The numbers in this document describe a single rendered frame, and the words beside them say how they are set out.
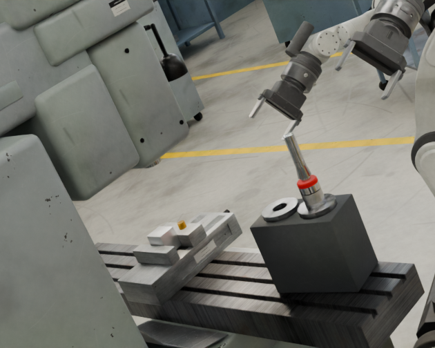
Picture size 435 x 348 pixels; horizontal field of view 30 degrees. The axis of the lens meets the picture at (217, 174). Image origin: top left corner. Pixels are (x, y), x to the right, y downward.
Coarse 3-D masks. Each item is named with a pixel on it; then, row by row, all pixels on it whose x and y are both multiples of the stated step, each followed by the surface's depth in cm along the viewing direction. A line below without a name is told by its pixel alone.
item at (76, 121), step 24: (96, 72) 181; (48, 96) 173; (72, 96) 177; (96, 96) 181; (48, 120) 173; (72, 120) 176; (96, 120) 181; (120, 120) 185; (48, 144) 175; (72, 144) 176; (96, 144) 180; (120, 144) 185; (72, 168) 176; (96, 168) 180; (120, 168) 185; (72, 192) 180; (96, 192) 181
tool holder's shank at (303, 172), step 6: (288, 138) 174; (294, 138) 175; (288, 144) 175; (294, 144) 175; (294, 150) 175; (294, 156) 176; (300, 156) 176; (294, 162) 177; (300, 162) 176; (300, 168) 177; (306, 168) 177; (300, 174) 177; (306, 174) 177; (306, 180) 178
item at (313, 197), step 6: (312, 186) 177; (318, 186) 178; (300, 192) 179; (306, 192) 178; (312, 192) 177; (318, 192) 178; (306, 198) 179; (312, 198) 178; (318, 198) 178; (324, 198) 179; (306, 204) 180; (312, 204) 179; (318, 204) 179
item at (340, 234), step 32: (256, 224) 187; (288, 224) 180; (320, 224) 175; (352, 224) 180; (288, 256) 185; (320, 256) 180; (352, 256) 179; (288, 288) 191; (320, 288) 185; (352, 288) 180
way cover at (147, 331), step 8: (144, 328) 218; (152, 328) 217; (160, 328) 216; (168, 328) 214; (176, 328) 213; (184, 328) 212; (192, 328) 210; (144, 336) 187; (152, 336) 211; (160, 336) 209; (168, 336) 208; (176, 336) 207; (184, 336) 206; (192, 336) 205; (200, 336) 203; (208, 336) 202; (216, 336) 201; (224, 336) 200; (160, 344) 187; (176, 344) 202; (184, 344) 200; (192, 344) 199; (200, 344) 198; (208, 344) 197
